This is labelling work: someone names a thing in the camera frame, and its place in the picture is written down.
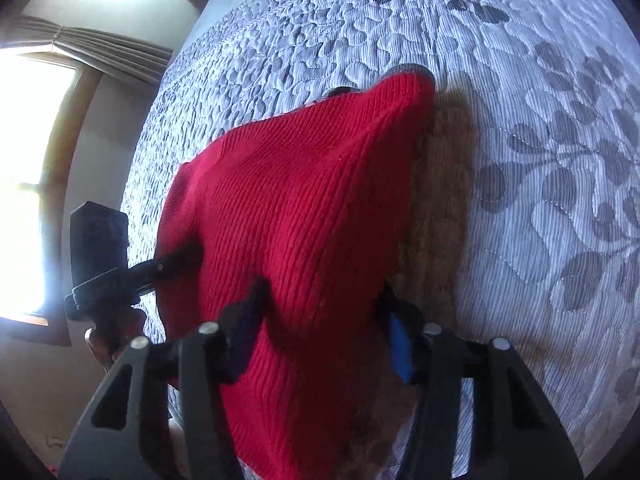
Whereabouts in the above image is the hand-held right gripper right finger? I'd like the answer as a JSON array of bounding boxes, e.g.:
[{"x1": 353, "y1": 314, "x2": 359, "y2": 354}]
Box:
[{"x1": 377, "y1": 282, "x2": 585, "y2": 480}]

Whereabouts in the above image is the grey patterned quilt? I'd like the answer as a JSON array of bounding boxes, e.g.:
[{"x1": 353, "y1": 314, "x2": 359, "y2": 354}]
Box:
[{"x1": 120, "y1": 0, "x2": 640, "y2": 480}]

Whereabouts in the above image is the beige curtain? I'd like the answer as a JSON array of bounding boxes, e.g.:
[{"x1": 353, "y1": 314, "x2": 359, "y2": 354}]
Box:
[{"x1": 7, "y1": 15, "x2": 174, "y2": 87}]

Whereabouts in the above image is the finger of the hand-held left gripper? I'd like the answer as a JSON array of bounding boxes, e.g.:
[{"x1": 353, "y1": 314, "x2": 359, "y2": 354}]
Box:
[{"x1": 127, "y1": 244, "x2": 205, "y2": 293}]

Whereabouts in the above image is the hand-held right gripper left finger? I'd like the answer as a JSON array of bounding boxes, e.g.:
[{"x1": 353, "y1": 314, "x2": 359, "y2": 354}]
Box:
[{"x1": 60, "y1": 276, "x2": 272, "y2": 480}]

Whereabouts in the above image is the light blue bed sheet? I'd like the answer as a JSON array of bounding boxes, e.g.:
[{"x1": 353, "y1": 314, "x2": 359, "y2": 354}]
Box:
[{"x1": 162, "y1": 0, "x2": 321, "y2": 88}]

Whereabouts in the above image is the red knit sweater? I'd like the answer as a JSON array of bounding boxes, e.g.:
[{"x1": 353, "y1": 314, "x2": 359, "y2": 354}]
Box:
[{"x1": 155, "y1": 63, "x2": 437, "y2": 480}]

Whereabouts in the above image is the wooden framed window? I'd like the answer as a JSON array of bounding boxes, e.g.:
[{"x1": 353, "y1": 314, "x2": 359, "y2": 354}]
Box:
[{"x1": 0, "y1": 46, "x2": 105, "y2": 347}]

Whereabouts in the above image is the person's left hand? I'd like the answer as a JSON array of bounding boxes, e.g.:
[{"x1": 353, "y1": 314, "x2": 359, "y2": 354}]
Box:
[{"x1": 84, "y1": 307, "x2": 147, "y2": 373}]

